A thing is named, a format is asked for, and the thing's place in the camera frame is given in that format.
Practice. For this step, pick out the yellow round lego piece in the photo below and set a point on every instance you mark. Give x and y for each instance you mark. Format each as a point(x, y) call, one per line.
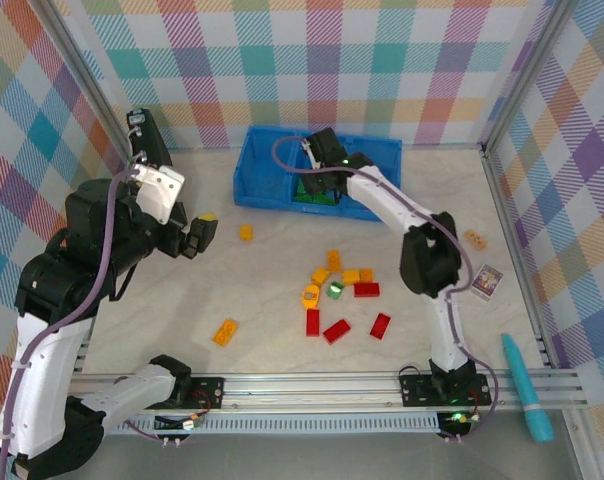
point(306, 300)

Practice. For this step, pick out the small yellow lego brick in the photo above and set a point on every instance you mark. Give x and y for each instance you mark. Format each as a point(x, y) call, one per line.
point(246, 232)

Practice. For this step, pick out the red lego brick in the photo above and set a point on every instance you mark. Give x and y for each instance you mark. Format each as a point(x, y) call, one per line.
point(366, 289)
point(380, 325)
point(312, 322)
point(337, 330)

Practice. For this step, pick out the small orange lego brick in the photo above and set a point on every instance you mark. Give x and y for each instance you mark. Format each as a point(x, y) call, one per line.
point(366, 274)

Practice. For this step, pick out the aluminium frame post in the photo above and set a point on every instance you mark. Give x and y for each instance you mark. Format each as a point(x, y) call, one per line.
point(527, 75)
point(77, 55)

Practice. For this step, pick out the tan lego brick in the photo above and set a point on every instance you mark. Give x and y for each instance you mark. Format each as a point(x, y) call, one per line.
point(474, 239)

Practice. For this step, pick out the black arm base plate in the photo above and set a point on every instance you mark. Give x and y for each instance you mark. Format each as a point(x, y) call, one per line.
point(414, 392)
point(209, 392)

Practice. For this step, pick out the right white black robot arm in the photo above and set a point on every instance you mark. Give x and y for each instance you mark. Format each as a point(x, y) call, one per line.
point(432, 260)

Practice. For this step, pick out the aluminium side rail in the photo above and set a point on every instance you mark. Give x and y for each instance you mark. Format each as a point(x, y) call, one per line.
point(82, 350)
point(512, 240)

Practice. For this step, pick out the black case with metal latches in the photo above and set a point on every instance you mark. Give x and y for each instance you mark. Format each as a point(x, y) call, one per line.
point(152, 140)

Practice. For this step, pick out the teal marker pen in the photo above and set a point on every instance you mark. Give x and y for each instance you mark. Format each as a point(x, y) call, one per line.
point(524, 390)

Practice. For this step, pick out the blue three-compartment bin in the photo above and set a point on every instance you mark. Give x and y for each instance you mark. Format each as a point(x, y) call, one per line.
point(262, 170)

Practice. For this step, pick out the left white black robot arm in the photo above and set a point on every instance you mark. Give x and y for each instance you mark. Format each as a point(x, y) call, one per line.
point(42, 380)

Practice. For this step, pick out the green lego brick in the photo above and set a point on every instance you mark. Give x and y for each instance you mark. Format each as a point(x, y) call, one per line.
point(335, 294)
point(319, 200)
point(299, 194)

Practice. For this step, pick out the small power connector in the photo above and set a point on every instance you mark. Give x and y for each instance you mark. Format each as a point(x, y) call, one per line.
point(192, 422)
point(457, 419)

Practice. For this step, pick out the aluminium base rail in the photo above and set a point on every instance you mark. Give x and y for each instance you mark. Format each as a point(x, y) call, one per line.
point(307, 392)

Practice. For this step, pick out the purple card box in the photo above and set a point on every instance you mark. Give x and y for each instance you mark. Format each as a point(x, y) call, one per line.
point(488, 283)

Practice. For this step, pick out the orange lego plate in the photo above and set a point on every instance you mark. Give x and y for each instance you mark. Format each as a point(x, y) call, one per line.
point(225, 332)

